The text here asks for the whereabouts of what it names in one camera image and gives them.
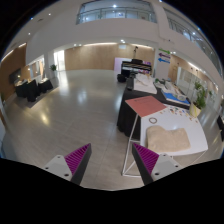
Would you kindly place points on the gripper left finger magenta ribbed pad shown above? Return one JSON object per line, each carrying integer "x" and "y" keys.
{"x": 72, "y": 166}

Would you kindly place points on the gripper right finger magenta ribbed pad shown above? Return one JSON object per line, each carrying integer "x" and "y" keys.
{"x": 153, "y": 166}

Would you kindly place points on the beige fluffy towel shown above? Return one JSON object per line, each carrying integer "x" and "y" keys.
{"x": 161, "y": 140}

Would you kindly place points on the black-draped long table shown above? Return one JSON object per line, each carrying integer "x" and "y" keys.
{"x": 129, "y": 122}

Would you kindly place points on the pink square board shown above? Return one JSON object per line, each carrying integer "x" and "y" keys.
{"x": 145, "y": 106}

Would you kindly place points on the blue mat on table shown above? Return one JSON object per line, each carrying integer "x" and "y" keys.
{"x": 176, "y": 98}

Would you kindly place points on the potted green plant right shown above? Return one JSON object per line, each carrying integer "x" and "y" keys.
{"x": 199, "y": 103}

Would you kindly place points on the white model on table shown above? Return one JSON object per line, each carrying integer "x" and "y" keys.
{"x": 144, "y": 83}

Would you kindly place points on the black display counters left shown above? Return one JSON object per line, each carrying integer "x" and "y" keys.
{"x": 32, "y": 90}

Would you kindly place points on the potted plant far left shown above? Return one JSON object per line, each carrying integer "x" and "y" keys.
{"x": 53, "y": 69}

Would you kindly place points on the arrow direction signs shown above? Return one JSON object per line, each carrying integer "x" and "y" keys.
{"x": 164, "y": 55}

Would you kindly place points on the glass balcony railing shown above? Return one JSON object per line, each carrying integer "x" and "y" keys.
{"x": 108, "y": 9}

